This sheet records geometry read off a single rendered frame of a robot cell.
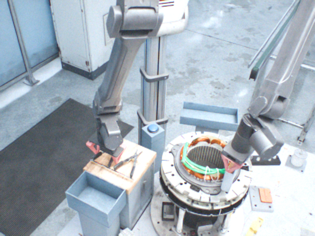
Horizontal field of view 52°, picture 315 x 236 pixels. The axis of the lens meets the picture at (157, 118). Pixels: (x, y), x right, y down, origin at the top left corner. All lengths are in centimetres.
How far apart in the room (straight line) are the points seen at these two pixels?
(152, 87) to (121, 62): 66
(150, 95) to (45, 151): 149
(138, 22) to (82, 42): 262
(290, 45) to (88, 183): 81
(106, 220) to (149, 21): 66
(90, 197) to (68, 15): 232
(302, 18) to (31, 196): 210
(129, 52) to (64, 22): 261
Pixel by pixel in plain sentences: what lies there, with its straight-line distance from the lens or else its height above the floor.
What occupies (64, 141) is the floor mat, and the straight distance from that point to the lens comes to 281.
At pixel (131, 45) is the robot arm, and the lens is 74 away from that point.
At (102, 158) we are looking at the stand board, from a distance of 121.
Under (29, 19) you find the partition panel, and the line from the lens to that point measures 338.
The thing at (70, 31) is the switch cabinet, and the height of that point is 50.
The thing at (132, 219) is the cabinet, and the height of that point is 82.
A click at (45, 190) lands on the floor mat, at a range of 251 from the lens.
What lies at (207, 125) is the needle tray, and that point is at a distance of 140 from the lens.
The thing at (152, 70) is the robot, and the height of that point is 120.
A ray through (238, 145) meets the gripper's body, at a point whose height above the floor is 132.
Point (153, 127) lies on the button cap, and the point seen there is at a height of 104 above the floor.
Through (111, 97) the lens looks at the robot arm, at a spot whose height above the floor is 140.
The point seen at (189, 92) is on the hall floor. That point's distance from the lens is 333.
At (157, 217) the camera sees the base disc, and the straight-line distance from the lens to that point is 136.
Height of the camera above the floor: 196
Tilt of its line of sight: 41 degrees down
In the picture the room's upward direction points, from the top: 3 degrees clockwise
